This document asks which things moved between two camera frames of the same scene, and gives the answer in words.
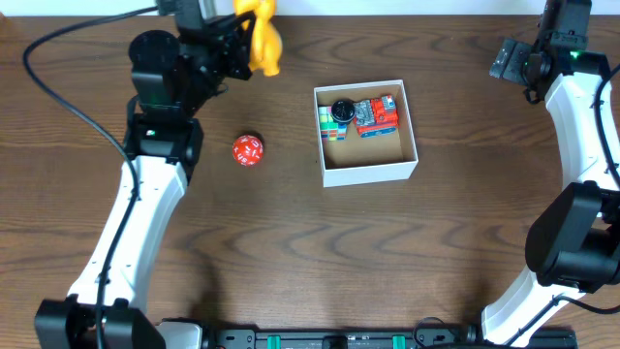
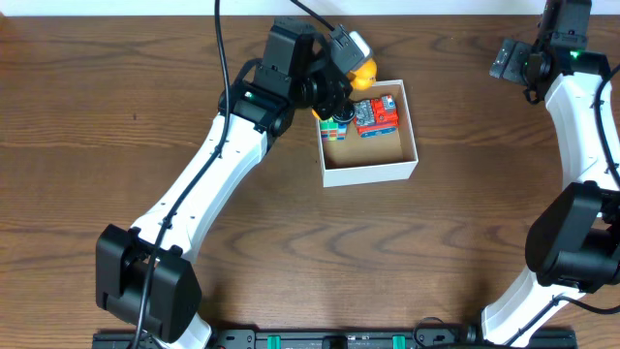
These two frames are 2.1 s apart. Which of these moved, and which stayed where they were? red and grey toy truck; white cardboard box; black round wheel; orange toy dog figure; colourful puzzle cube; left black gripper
Moved: orange toy dog figure; left black gripper
Stayed: white cardboard box; colourful puzzle cube; red and grey toy truck; black round wheel
